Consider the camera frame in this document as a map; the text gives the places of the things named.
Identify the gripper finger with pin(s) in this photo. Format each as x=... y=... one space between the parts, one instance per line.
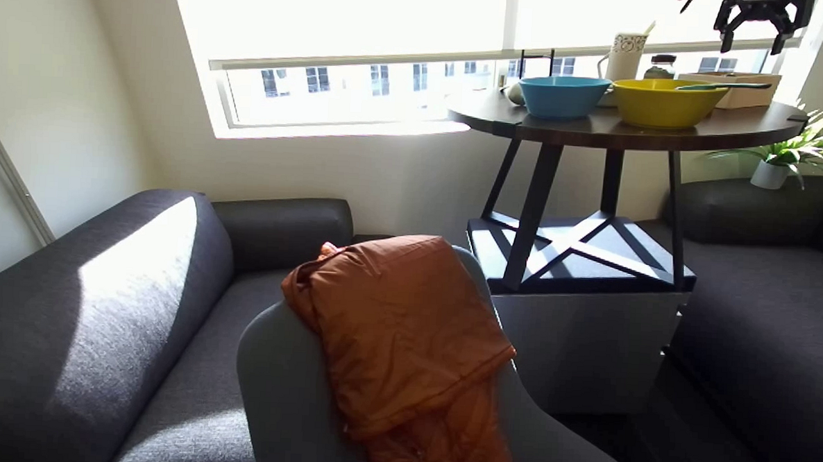
x=786 y=26
x=725 y=22

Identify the yellow bowl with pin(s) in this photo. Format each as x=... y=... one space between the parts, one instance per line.
x=660 y=106

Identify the white bowl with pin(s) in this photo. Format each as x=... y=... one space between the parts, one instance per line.
x=606 y=98

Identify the blue bowl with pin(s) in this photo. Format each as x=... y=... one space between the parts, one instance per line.
x=562 y=97

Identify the small pale round object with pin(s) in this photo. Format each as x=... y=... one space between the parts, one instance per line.
x=513 y=93

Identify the teal spoon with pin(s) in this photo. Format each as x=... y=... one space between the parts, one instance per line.
x=723 y=85

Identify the white stick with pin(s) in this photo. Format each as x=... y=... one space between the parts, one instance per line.
x=649 y=28

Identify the glass jar with dark lid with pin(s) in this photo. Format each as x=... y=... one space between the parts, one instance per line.
x=660 y=67

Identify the white patterned mug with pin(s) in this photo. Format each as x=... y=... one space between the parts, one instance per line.
x=626 y=56

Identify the potted green plant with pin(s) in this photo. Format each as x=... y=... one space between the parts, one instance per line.
x=797 y=150

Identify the dark grey sofa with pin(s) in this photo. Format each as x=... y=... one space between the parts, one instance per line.
x=101 y=328
x=762 y=302

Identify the grey cabinet with dark top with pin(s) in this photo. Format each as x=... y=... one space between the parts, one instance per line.
x=587 y=336

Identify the window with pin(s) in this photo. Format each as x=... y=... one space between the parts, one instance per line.
x=362 y=90

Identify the orange jacket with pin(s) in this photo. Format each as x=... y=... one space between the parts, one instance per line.
x=406 y=342

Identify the grey chair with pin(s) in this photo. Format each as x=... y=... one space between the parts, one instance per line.
x=293 y=406

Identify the black metal frame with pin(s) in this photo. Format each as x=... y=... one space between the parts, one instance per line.
x=521 y=63

